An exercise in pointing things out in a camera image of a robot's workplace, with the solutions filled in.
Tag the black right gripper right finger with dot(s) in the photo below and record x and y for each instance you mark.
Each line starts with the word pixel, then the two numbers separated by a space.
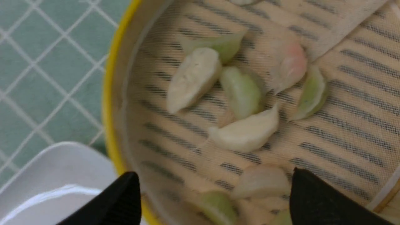
pixel 314 202

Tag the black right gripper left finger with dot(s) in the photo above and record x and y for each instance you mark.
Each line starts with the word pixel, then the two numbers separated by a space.
pixel 118 204

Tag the white square plate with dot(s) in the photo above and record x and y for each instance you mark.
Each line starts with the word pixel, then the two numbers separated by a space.
pixel 54 184

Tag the white dumpling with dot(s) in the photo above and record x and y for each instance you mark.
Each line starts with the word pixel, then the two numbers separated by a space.
pixel 249 134
pixel 196 75
pixel 262 181

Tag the yellow rimmed bamboo steamer basket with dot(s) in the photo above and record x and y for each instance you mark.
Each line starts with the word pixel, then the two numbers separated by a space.
pixel 312 140

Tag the pink dumpling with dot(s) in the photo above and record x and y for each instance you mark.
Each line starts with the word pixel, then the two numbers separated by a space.
pixel 290 65

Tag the green checkered tablecloth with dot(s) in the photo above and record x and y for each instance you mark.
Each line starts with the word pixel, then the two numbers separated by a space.
pixel 53 57

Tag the pale green dumpling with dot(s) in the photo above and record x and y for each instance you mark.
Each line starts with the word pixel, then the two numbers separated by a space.
pixel 226 45

